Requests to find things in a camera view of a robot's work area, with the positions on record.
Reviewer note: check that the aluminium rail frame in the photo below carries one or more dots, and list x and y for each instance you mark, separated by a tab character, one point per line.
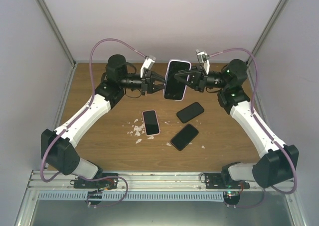
256	208

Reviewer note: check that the grey slotted cable duct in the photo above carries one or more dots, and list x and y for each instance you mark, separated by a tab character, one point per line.
134	196

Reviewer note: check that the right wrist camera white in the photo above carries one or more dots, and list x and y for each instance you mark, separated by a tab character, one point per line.
203	60

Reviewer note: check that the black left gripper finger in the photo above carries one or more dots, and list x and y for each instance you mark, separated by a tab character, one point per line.
156	77
153	88

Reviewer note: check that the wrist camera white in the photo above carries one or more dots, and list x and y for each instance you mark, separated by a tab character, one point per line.
147	64
203	60

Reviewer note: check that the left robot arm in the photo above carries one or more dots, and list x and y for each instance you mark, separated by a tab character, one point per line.
58	146

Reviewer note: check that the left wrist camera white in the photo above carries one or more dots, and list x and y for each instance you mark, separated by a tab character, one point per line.
147	64

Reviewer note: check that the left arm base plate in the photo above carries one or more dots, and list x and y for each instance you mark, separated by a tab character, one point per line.
96	182

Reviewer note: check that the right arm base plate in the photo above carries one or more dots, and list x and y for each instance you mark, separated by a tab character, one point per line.
232	190

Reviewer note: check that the black phone upper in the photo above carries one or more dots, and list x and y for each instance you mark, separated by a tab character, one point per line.
190	112

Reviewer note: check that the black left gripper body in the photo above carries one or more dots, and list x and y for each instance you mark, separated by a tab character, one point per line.
146	84

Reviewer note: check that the phone in pink case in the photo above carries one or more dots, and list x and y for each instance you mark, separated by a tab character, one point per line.
151	123

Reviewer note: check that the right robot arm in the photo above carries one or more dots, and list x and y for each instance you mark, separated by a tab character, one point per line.
278	161

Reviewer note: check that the black phone lower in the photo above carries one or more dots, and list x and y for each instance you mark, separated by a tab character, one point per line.
184	137

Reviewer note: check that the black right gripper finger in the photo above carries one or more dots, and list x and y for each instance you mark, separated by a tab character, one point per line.
185	75
191	84

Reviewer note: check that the black phone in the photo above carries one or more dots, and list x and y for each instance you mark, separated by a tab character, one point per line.
184	137
190	112

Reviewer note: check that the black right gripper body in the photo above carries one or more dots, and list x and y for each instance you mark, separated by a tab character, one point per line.
202	79

